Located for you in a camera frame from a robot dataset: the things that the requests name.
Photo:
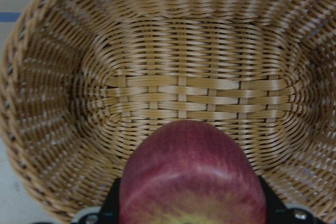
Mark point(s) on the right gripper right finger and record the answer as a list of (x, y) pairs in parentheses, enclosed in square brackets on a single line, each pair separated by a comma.
[(276, 209)]

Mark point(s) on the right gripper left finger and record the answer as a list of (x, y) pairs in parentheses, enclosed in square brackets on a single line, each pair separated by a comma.
[(110, 207)]

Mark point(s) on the red apple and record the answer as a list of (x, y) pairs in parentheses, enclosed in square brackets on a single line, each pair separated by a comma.
[(190, 172)]

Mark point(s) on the oval wicker basket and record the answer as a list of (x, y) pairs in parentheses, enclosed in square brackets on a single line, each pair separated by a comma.
[(84, 82)]

